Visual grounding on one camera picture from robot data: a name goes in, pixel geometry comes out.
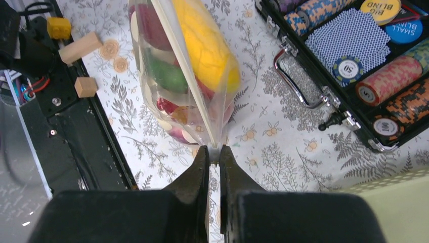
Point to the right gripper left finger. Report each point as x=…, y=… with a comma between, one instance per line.
x=176, y=213

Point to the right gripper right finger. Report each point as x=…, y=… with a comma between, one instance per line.
x=250, y=213

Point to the red toy tomato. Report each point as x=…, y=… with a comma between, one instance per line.
x=176, y=105

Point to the clear dotted zip top bag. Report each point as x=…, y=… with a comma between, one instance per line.
x=207, y=127

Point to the green plastic basket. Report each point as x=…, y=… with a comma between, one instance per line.
x=395, y=208

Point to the yellow toy corn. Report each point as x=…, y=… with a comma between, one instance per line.
x=212, y=61

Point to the dark red toy sweet potato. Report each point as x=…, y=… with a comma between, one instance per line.
x=150, y=26

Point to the green toy cucumber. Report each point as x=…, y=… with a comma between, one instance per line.
x=168, y=76

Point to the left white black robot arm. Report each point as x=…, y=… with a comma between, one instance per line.
x=20, y=52

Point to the floral table mat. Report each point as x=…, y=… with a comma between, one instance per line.
x=273, y=138

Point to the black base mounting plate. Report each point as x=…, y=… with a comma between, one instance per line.
x=72, y=138

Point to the small wooden cube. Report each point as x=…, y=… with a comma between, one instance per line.
x=85, y=87

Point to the black poker chip case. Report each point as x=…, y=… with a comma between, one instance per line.
x=367, y=59

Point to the wooden cone block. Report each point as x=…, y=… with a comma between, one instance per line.
x=80, y=48

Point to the yellow toy brick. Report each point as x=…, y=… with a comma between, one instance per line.
x=58, y=28

